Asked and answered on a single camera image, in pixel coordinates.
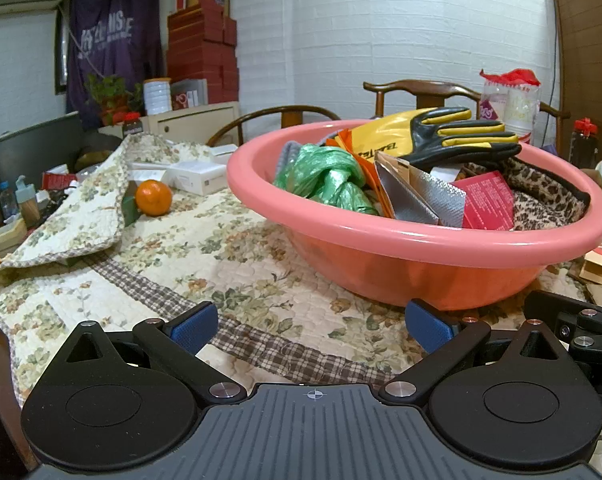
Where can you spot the white cabinet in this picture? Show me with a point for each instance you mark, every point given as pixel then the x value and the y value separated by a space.
pixel 195 124

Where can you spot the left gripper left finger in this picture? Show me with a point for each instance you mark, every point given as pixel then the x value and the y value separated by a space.
pixel 174 346

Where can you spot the wooden chair right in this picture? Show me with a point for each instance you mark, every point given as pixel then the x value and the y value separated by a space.
pixel 559 116

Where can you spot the brown wooden wardrobe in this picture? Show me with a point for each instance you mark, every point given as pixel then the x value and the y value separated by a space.
pixel 588 45

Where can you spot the stack of red boxes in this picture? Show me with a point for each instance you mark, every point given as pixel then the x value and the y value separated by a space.
pixel 201 45

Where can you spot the red cardboard box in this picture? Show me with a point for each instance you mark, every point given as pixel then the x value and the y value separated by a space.
pixel 489 202

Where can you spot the pink plastic basin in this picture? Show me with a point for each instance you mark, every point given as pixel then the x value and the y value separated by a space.
pixel 394 261

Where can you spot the potted green plant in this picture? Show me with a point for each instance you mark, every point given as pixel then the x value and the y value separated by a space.
pixel 113 98

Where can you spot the orange fruit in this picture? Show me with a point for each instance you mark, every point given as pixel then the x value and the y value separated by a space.
pixel 153 198

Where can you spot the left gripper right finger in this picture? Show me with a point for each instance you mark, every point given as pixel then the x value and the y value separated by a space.
pixel 450 344

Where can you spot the brown bottle red lid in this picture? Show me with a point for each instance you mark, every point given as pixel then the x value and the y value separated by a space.
pixel 584 144

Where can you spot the yellow black work glove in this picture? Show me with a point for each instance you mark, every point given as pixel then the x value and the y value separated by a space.
pixel 434 136

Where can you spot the white small box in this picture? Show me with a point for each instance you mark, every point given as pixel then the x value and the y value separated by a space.
pixel 197 177

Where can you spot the purple hanging jersey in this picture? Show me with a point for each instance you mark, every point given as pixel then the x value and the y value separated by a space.
pixel 118 40

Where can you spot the plastic bag of cups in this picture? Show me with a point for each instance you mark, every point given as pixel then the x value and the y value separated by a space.
pixel 513 98

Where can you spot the green plastic bag bundle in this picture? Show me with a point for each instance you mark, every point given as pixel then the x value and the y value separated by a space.
pixel 329 176

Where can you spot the wooden chair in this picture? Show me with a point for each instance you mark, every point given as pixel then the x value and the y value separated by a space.
pixel 559 116
pixel 428 93

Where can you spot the grey knitted sock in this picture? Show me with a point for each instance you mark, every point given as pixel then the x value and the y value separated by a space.
pixel 288 154

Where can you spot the leopard print cloth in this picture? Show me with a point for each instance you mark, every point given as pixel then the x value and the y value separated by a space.
pixel 542 199

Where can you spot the wooden chair left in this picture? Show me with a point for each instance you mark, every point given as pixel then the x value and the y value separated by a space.
pixel 428 93

